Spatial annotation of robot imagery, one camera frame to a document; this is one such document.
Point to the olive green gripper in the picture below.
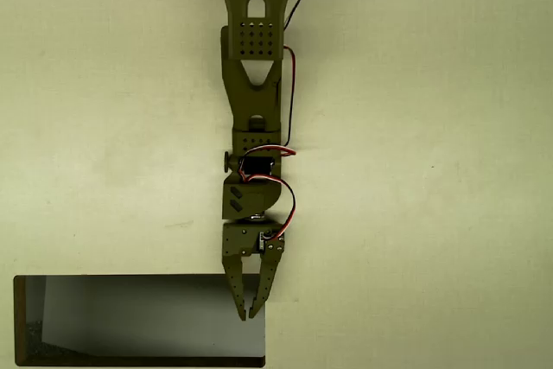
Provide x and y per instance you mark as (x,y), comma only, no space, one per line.
(240,242)

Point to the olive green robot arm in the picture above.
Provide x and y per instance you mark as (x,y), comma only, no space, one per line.
(255,97)

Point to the dark rectangular bin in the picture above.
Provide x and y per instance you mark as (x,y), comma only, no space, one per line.
(129,321)

